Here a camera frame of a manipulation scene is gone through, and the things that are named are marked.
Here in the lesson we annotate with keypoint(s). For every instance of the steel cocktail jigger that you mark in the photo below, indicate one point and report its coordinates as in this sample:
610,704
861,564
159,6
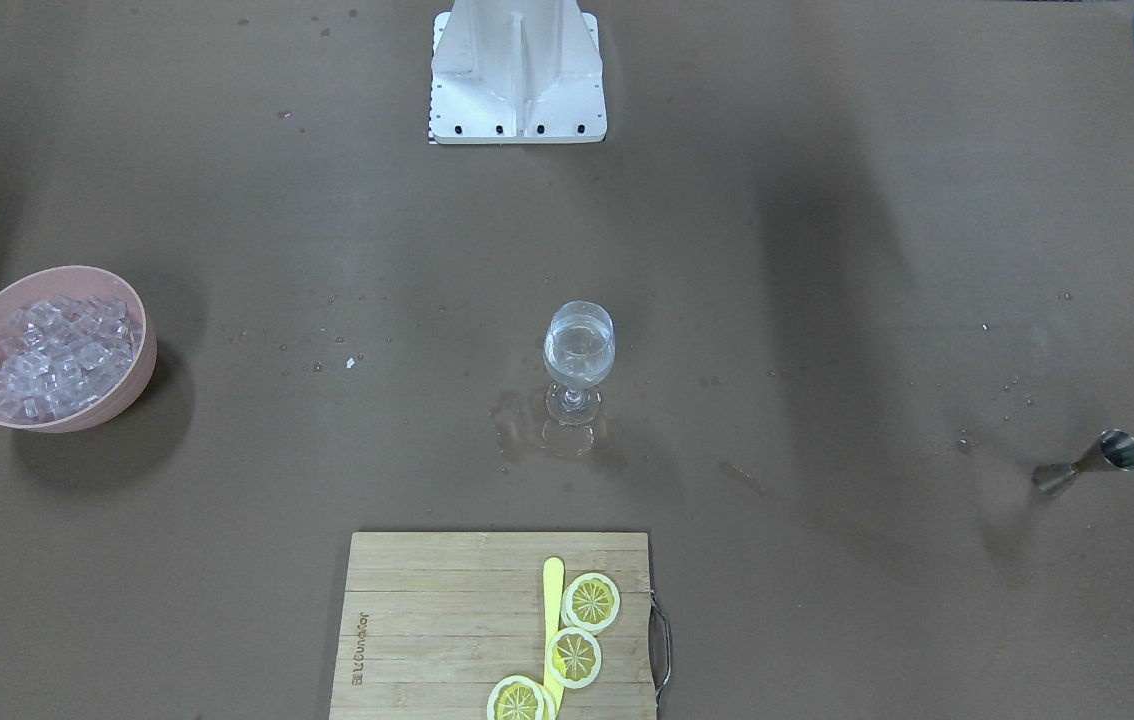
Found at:
1113,450

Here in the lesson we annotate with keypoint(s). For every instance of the clear wine glass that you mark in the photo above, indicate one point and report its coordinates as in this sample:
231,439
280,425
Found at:
579,351

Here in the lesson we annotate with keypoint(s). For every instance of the pink bowl of ice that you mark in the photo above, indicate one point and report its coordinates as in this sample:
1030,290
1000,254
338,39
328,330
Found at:
76,349

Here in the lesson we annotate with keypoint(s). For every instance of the yellow plastic knife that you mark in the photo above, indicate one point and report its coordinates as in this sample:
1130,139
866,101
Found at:
552,585

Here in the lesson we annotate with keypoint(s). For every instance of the middle lemon slice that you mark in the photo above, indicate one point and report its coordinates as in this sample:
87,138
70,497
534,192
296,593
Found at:
573,658

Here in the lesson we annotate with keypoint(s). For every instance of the lemon slice at board edge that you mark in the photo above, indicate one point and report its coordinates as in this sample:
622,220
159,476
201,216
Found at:
517,697

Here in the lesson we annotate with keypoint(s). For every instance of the bamboo cutting board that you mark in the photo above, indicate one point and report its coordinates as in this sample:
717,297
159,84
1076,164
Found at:
431,621

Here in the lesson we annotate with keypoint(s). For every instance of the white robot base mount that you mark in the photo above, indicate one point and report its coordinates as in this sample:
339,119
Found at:
516,73

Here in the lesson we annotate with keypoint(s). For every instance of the lemon slice near handle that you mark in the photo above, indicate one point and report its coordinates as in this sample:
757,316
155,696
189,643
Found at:
591,603

